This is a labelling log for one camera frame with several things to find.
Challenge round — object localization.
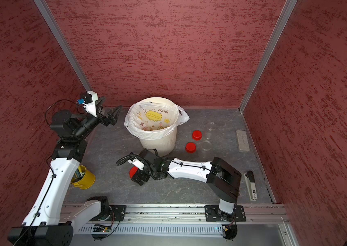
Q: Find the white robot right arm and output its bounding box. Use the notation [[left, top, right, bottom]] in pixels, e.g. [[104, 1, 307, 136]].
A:
[[125, 149, 242, 216]]

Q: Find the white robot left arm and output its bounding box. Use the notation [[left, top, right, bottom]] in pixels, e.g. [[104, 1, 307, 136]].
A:
[[8, 95, 122, 246]]

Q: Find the white printed bin liner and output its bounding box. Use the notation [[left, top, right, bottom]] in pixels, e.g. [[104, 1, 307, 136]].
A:
[[124, 101, 190, 140]]

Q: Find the cream plastic trash bin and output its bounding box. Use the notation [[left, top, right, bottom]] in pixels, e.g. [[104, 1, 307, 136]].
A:
[[139, 97, 177, 156]]

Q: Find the yellow pencil cup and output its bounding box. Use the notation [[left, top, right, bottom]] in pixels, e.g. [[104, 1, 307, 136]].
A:
[[71, 165, 96, 190]]

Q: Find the grey rectangular pad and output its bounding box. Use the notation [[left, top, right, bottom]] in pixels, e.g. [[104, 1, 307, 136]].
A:
[[236, 130, 250, 152]]

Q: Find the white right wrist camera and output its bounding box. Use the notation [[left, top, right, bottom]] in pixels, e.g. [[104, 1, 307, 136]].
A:
[[127, 157, 145, 171]]

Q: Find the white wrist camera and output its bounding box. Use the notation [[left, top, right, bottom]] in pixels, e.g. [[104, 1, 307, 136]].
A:
[[127, 157, 145, 171], [77, 91, 98, 117]]

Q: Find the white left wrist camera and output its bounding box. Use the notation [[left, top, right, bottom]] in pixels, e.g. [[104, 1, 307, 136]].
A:
[[77, 91, 98, 117]]

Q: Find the black corrugated cable conduit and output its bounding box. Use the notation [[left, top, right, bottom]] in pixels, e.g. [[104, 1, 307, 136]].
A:
[[116, 149, 162, 180]]

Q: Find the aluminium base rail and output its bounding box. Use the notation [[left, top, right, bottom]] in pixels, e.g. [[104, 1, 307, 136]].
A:
[[65, 202, 289, 223]]

